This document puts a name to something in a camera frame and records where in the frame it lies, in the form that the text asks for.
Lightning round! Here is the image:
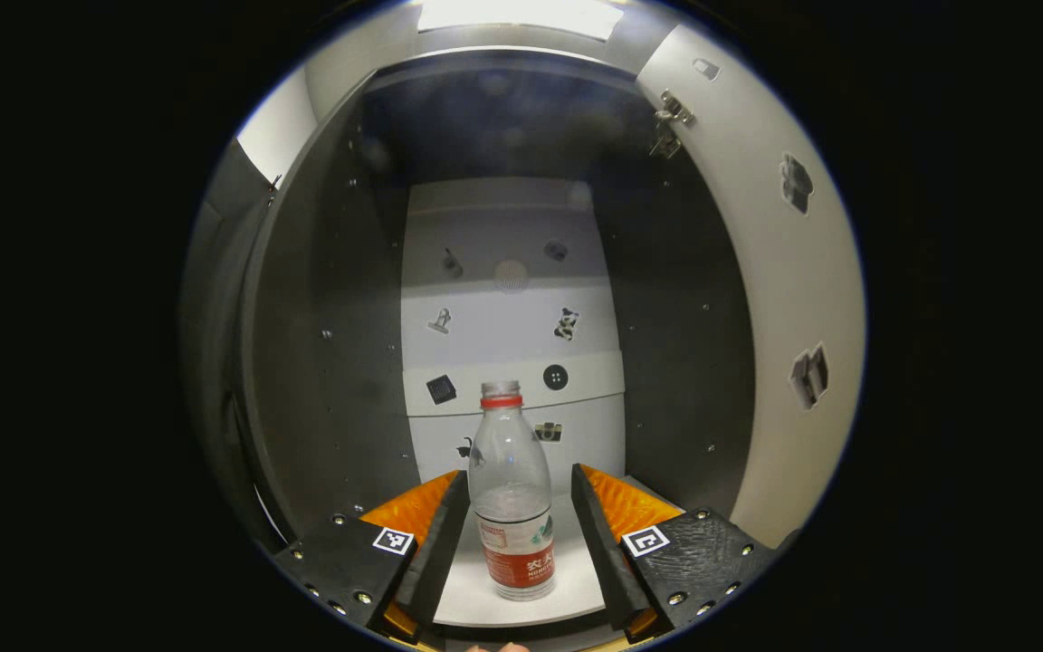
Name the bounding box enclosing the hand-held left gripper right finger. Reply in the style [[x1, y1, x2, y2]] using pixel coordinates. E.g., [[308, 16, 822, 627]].
[[570, 463, 776, 645]]

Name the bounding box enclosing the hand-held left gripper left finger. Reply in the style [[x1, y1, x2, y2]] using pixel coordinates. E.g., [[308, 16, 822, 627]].
[[273, 468, 472, 646]]

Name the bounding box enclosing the clear plastic bottle red label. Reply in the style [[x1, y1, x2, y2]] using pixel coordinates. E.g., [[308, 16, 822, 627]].
[[468, 380, 557, 601]]

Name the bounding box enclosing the dark grey cabinet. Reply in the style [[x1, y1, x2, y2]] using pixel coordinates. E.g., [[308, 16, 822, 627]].
[[241, 45, 758, 637]]

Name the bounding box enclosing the metal door hinge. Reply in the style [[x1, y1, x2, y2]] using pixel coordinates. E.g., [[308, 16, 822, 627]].
[[651, 89, 696, 160]]

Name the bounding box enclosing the black backdrop cloth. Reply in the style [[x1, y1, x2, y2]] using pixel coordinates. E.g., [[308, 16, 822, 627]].
[[179, 140, 280, 544]]

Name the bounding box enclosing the large ceiling light panel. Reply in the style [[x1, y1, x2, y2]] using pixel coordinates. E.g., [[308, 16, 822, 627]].
[[417, 0, 624, 42]]

